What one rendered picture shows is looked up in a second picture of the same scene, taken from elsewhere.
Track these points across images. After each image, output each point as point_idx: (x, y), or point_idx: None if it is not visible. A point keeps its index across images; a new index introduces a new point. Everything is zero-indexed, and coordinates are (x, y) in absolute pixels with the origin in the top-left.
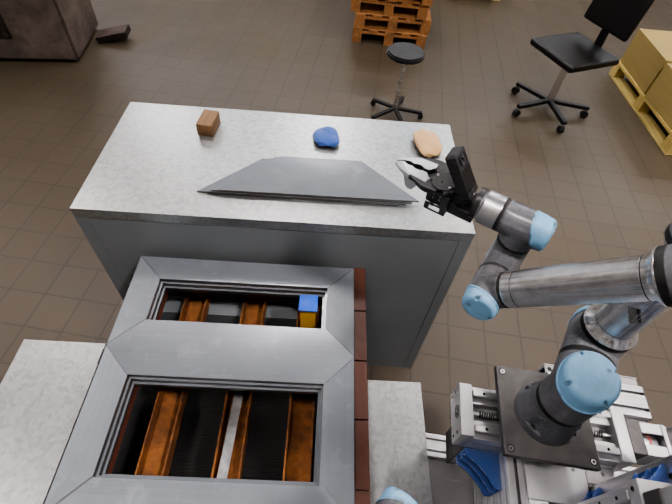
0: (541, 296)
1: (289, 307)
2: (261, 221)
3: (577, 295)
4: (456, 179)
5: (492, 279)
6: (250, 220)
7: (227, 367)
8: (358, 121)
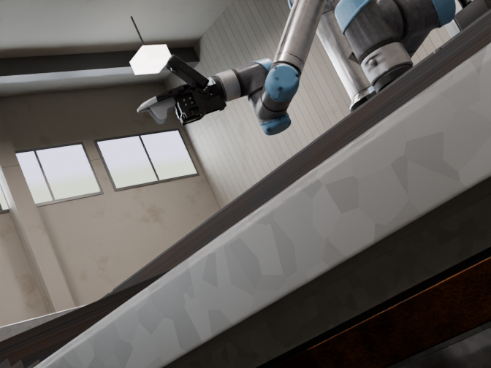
0: (296, 33)
1: None
2: (40, 319)
3: (305, 13)
4: (187, 69)
5: (270, 68)
6: (25, 322)
7: None
8: None
